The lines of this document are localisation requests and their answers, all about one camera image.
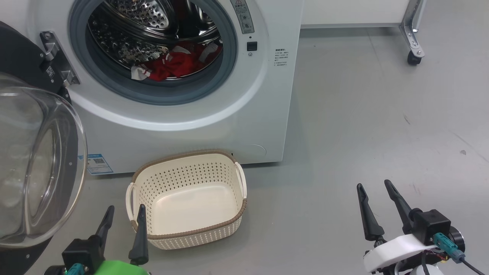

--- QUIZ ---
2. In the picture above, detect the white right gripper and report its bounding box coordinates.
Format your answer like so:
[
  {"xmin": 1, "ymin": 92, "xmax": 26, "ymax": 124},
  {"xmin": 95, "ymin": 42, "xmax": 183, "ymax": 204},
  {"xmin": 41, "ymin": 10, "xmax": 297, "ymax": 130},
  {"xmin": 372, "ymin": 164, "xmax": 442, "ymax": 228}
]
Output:
[{"xmin": 356, "ymin": 180, "xmax": 465, "ymax": 275}]

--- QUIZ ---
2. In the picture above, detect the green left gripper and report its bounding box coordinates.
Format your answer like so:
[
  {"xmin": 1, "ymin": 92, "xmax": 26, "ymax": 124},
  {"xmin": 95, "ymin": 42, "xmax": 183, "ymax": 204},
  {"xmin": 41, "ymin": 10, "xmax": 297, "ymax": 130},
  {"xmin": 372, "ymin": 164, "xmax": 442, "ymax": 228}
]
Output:
[{"xmin": 94, "ymin": 204, "xmax": 150, "ymax": 275}]

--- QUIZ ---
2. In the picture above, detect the black round glass washer door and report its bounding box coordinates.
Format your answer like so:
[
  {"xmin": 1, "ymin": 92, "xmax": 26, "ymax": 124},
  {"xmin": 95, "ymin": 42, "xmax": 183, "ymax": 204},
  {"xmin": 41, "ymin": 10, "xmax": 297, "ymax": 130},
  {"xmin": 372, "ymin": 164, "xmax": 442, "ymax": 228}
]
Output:
[{"xmin": 0, "ymin": 21, "xmax": 87, "ymax": 275}]

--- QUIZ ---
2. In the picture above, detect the red and white garment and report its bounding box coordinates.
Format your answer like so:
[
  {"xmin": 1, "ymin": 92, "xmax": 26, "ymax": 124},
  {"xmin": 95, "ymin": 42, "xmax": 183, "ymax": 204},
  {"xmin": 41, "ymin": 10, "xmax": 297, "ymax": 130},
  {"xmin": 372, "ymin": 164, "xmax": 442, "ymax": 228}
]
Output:
[{"xmin": 131, "ymin": 42, "xmax": 223, "ymax": 81}]

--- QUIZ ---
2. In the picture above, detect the cream perforated laundry basket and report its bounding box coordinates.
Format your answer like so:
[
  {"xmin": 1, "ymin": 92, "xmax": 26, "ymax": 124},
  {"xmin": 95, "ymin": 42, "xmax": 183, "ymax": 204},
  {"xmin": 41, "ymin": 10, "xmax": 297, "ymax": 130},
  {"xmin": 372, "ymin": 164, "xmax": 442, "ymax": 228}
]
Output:
[{"xmin": 126, "ymin": 149, "xmax": 248, "ymax": 250}]

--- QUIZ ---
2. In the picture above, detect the white front-load washing machine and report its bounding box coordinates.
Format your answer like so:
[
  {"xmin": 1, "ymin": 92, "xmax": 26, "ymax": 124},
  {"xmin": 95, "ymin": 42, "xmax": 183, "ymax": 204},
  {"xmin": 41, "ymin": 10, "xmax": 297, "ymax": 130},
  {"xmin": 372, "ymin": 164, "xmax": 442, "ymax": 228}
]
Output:
[{"xmin": 0, "ymin": 0, "xmax": 304, "ymax": 175}]

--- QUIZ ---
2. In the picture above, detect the perforated steel washer drum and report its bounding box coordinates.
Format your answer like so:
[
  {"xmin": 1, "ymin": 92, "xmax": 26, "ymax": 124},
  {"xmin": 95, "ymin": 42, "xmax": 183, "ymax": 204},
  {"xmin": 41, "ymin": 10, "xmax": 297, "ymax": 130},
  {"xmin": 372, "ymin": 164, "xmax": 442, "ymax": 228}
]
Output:
[{"xmin": 87, "ymin": 0, "xmax": 223, "ymax": 81}]

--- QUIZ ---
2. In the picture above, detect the metal door hinge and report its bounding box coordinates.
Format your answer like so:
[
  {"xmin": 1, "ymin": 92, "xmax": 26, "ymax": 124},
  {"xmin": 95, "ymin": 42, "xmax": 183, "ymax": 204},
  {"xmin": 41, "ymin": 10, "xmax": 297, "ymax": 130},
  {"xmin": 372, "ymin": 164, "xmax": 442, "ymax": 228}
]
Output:
[{"xmin": 40, "ymin": 31, "xmax": 81, "ymax": 86}]

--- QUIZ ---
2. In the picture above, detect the blue energy label sticker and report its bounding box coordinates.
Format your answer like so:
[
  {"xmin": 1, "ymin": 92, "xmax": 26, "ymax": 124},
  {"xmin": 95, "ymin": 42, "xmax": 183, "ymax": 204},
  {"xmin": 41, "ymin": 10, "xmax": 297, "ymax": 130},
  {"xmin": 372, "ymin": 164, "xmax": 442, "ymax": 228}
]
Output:
[{"xmin": 86, "ymin": 154, "xmax": 114, "ymax": 175}]

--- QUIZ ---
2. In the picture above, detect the round white filter cover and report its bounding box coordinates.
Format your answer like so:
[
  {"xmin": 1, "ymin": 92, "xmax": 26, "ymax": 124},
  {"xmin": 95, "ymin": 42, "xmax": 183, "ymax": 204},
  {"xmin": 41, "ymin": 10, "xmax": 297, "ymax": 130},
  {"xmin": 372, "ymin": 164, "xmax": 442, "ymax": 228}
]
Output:
[{"xmin": 241, "ymin": 144, "xmax": 267, "ymax": 157}]

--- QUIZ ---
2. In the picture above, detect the small printed text sticker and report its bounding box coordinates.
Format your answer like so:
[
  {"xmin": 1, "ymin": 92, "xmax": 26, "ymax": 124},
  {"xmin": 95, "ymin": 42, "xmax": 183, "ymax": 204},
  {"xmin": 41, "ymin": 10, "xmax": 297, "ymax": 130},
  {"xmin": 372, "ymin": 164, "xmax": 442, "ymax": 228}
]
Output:
[{"xmin": 274, "ymin": 48, "xmax": 289, "ymax": 67}]

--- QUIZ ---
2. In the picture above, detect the white cabinet panel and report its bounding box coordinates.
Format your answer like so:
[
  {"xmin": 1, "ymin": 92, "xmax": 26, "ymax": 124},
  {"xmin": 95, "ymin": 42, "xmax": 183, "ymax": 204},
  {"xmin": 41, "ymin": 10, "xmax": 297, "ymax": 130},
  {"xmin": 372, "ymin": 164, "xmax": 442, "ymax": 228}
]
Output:
[{"xmin": 301, "ymin": 0, "xmax": 411, "ymax": 28}]

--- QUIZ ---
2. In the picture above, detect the grey warning label strip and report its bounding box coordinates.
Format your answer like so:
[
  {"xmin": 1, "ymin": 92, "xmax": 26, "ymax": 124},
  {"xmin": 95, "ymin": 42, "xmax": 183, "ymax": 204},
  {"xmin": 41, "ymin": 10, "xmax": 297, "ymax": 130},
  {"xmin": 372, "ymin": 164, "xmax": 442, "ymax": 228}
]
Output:
[{"xmin": 230, "ymin": 0, "xmax": 254, "ymax": 35}]

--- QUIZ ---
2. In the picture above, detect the teal right camera cable plug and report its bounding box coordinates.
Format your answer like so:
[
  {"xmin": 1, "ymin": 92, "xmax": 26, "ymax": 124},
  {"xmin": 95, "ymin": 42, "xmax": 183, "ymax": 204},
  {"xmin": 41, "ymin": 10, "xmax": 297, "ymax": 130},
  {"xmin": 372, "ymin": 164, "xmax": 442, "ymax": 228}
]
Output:
[{"xmin": 433, "ymin": 233, "xmax": 489, "ymax": 275}]

